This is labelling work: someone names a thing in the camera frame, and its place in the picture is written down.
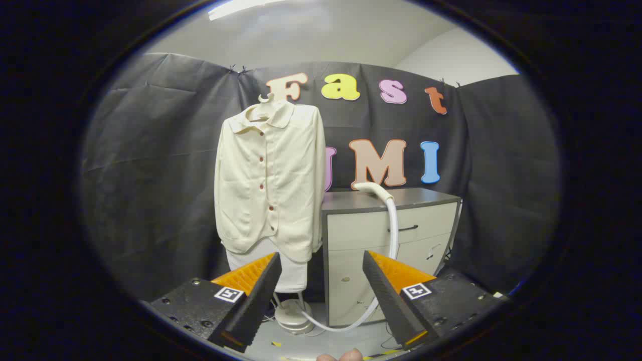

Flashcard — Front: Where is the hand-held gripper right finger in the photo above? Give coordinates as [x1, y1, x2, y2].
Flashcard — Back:
[362, 250, 511, 350]

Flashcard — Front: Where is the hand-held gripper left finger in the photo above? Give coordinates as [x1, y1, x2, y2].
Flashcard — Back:
[149, 252, 282, 353]

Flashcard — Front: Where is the round white garment steamer base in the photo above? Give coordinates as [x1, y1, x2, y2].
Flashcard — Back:
[272, 292, 315, 335]

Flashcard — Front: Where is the cream button-up shirt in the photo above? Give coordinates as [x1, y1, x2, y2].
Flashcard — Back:
[214, 100, 327, 263]

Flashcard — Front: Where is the grey and white cabinet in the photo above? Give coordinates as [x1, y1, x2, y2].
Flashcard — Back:
[321, 188, 462, 327]

